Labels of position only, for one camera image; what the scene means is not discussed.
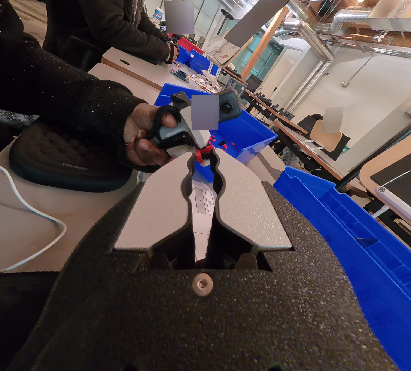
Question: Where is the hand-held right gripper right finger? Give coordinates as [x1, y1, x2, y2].
[209, 148, 293, 251]

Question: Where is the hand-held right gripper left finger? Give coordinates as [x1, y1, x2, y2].
[114, 152, 196, 253]

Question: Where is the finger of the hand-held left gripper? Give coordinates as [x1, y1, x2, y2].
[192, 130, 212, 151]

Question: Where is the small red lego bracket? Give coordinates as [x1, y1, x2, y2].
[194, 145, 215, 166]

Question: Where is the blue plastic bin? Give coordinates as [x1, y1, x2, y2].
[154, 82, 278, 183]

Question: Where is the blue bin with black divider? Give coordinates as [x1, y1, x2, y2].
[274, 166, 411, 371]

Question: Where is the lego instruction booklet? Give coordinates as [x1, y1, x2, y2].
[192, 179, 216, 264]

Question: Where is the person's left hand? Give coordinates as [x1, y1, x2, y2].
[123, 102, 182, 167]

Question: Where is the blue circuit board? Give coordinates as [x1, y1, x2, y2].
[169, 69, 192, 83]

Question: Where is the row of small blue bins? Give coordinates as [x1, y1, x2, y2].
[175, 45, 223, 78]

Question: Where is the red plastic bin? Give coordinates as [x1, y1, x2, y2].
[178, 37, 206, 55]

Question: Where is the instruction booklet orange car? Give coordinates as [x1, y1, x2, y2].
[207, 36, 240, 64]

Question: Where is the black office chair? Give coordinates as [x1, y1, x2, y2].
[245, 74, 264, 94]

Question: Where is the row of black devices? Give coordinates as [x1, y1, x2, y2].
[257, 93, 295, 120]

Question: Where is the black ribbed disc stand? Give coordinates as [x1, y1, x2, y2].
[217, 9, 235, 38]

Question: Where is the black chair armrest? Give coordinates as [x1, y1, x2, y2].
[9, 119, 134, 193]

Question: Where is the light wooden chair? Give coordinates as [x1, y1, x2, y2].
[310, 120, 343, 151]

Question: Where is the grey mesh office chair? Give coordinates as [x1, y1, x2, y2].
[0, 109, 40, 130]

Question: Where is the white cable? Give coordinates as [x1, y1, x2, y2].
[0, 166, 67, 274]

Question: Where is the wooden support post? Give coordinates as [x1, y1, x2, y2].
[239, 5, 289, 81]

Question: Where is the silver air duct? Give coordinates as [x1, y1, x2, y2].
[283, 0, 411, 64]

